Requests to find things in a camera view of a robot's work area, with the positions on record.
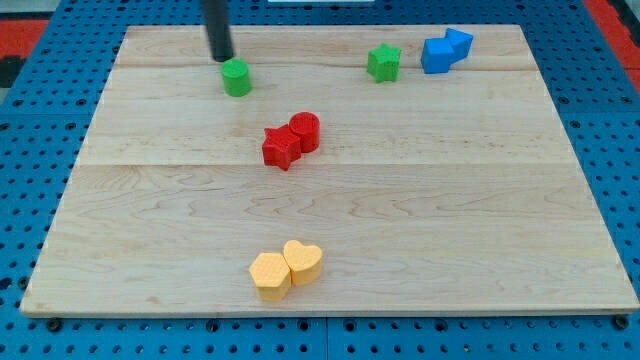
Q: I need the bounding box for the green star block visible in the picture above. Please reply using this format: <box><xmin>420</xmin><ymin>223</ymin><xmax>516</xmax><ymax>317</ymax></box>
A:
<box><xmin>367</xmin><ymin>43</ymin><xmax>401</xmax><ymax>83</ymax></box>

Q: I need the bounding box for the yellow heart block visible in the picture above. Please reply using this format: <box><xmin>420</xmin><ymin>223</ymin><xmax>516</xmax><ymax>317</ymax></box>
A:
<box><xmin>283</xmin><ymin>240</ymin><xmax>323</xmax><ymax>286</ymax></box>

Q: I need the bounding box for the red cylinder block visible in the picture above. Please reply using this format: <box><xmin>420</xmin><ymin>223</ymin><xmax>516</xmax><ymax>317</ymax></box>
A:
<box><xmin>289</xmin><ymin>112</ymin><xmax>320</xmax><ymax>153</ymax></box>

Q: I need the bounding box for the yellow hexagon block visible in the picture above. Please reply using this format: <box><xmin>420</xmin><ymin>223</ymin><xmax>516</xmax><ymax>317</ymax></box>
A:
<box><xmin>249</xmin><ymin>252</ymin><xmax>292</xmax><ymax>301</ymax></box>

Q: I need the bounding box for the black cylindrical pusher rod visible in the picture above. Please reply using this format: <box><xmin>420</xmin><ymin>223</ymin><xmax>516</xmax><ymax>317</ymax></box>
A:
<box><xmin>200</xmin><ymin>0</ymin><xmax>234</xmax><ymax>62</ymax></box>

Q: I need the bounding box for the blue triangle block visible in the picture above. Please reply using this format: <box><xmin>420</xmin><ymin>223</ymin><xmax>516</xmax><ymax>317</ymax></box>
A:
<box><xmin>445</xmin><ymin>28</ymin><xmax>474</xmax><ymax>62</ymax></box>

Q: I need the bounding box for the light wooden board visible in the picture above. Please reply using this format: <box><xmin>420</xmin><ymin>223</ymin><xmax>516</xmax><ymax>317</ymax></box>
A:
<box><xmin>20</xmin><ymin>25</ymin><xmax>639</xmax><ymax>318</ymax></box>

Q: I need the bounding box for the green cylinder block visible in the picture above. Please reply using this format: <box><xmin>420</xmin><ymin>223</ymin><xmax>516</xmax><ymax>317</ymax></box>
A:
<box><xmin>221</xmin><ymin>58</ymin><xmax>252</xmax><ymax>97</ymax></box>

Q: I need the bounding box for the blue cube block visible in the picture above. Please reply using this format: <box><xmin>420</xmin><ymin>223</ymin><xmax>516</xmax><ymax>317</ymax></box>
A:
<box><xmin>421</xmin><ymin>38</ymin><xmax>455</xmax><ymax>74</ymax></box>

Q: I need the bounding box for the red star block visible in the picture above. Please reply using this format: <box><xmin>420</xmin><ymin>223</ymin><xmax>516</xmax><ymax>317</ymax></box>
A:
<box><xmin>262</xmin><ymin>124</ymin><xmax>301</xmax><ymax>171</ymax></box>

